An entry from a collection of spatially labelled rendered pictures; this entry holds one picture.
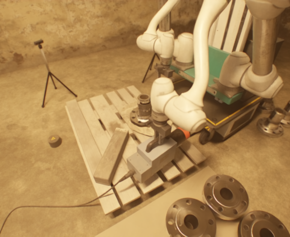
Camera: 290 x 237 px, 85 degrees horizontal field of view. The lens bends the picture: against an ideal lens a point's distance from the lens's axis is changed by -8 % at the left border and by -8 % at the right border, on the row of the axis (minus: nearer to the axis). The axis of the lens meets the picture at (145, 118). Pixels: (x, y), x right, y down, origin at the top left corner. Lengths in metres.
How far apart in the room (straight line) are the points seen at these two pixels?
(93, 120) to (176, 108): 1.09
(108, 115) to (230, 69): 1.09
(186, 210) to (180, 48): 1.17
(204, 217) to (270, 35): 0.91
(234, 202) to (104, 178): 0.77
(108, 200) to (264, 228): 0.87
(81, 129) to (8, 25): 2.27
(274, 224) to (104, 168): 1.01
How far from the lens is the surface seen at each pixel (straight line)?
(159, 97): 0.74
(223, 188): 1.16
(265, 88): 1.16
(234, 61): 1.23
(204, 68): 0.71
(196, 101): 0.68
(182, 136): 1.15
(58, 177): 1.53
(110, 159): 1.21
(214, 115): 1.47
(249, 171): 1.63
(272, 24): 0.88
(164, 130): 0.87
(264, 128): 2.02
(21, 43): 3.43
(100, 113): 1.70
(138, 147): 1.02
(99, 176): 1.15
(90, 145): 1.41
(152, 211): 1.26
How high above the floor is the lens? 1.20
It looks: 42 degrees down
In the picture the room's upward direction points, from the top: straight up
